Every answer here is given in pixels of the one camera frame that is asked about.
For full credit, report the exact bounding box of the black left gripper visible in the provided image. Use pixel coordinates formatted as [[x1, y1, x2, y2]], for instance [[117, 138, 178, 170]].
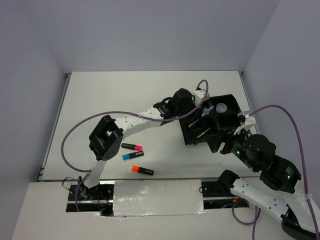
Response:
[[176, 98, 203, 124]]

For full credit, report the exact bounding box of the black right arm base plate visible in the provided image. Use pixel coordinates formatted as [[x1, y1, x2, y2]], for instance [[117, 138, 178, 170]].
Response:
[[198, 180, 241, 200]]

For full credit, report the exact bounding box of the orange highlighter marker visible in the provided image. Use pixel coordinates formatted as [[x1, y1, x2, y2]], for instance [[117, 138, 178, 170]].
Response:
[[131, 165, 154, 176]]

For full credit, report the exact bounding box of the yellow pen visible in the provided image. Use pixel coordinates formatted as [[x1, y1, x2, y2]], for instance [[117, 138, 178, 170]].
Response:
[[196, 127, 211, 139]]

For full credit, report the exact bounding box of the blue pen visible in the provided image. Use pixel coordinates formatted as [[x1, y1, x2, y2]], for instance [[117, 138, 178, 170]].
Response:
[[201, 106, 215, 117]]

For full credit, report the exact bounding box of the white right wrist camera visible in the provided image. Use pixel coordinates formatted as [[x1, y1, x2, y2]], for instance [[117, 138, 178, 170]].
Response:
[[233, 111, 257, 136]]

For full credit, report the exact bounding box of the pink highlighter marker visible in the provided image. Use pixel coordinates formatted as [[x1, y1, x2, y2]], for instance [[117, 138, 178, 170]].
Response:
[[121, 143, 143, 152]]

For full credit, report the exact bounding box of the clear paperclip jar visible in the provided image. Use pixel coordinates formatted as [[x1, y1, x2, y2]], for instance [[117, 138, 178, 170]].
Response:
[[215, 103, 228, 114]]

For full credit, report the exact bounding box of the silver foil sheet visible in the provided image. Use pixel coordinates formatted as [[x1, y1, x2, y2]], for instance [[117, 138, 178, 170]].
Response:
[[112, 179, 206, 217]]

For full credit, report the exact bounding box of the black compartment organizer tray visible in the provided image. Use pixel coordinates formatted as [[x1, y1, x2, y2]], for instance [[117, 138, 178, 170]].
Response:
[[179, 94, 241, 146]]

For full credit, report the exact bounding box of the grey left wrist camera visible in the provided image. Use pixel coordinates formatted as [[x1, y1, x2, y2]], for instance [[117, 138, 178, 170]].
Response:
[[192, 89, 210, 105]]

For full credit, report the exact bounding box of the blue highlighter marker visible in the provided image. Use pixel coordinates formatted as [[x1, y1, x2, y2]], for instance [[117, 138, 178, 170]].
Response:
[[122, 151, 144, 161]]

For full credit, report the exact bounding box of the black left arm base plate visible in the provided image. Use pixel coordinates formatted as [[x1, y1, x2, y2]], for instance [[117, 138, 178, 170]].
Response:
[[67, 184, 114, 201]]

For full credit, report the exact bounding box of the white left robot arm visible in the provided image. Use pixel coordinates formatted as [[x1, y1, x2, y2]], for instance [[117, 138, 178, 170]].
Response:
[[79, 87, 210, 200]]

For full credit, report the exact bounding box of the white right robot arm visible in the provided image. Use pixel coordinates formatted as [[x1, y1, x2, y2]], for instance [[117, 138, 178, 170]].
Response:
[[201, 131, 320, 240]]

